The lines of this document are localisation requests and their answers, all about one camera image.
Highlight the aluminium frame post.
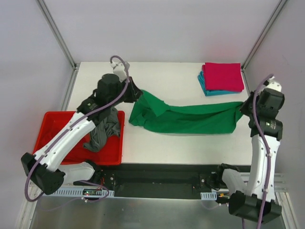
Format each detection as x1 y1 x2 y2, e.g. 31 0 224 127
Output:
241 0 289 72
35 0 77 70

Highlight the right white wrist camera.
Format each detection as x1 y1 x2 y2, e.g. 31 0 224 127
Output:
264 76 282 92

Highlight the right slotted cable duct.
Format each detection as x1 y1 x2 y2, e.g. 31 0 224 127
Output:
200 192 217 201

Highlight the red t shirt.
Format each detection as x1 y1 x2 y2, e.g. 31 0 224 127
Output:
37 122 65 150

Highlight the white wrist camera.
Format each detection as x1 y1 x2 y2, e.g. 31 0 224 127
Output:
264 76 282 92
110 62 130 82

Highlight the folded magenta t shirt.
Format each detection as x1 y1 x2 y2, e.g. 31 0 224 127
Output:
202 62 244 93

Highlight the slotted cable duct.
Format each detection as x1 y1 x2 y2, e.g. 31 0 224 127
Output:
200 192 217 201
51 187 114 198

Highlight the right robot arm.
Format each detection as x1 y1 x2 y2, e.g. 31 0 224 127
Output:
214 88 285 228

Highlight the green t shirt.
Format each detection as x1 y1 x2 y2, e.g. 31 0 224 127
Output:
129 90 243 135

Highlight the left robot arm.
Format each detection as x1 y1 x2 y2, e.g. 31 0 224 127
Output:
21 73 142 195

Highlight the right aluminium frame post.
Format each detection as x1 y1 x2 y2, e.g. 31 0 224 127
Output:
241 0 289 72

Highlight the grey t shirt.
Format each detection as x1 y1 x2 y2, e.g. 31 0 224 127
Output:
83 107 121 153

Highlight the red plastic bin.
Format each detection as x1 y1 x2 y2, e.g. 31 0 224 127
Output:
33 111 125 166

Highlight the folded teal t shirt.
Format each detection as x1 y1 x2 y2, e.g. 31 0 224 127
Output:
197 71 239 96

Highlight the left slotted cable duct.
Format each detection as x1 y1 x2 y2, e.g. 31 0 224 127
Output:
51 187 114 198

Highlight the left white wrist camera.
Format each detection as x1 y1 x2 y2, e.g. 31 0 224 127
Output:
110 62 130 82

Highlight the left aluminium frame post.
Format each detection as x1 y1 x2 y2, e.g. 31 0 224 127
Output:
35 0 77 70

